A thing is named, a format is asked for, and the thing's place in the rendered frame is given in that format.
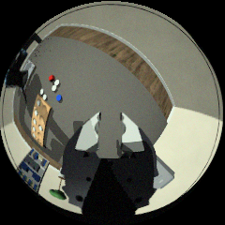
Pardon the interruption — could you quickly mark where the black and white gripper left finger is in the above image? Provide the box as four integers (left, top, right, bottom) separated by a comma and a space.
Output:
60, 112, 101, 175

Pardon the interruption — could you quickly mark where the blue disc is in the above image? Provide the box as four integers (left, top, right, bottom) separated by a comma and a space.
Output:
56, 95, 62, 101

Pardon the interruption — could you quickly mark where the red cube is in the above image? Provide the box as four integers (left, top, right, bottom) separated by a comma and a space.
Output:
49, 75, 54, 82

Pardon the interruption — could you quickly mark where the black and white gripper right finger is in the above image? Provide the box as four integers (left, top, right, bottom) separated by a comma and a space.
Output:
120, 112, 158, 177

